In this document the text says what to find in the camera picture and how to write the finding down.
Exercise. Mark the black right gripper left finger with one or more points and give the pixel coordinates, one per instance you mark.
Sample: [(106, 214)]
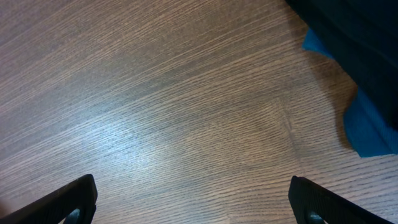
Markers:
[(72, 203)]

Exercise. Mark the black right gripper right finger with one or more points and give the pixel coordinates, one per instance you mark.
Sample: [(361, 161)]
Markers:
[(312, 203)]

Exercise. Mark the blue shirt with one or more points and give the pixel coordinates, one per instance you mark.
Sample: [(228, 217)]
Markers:
[(370, 122)]

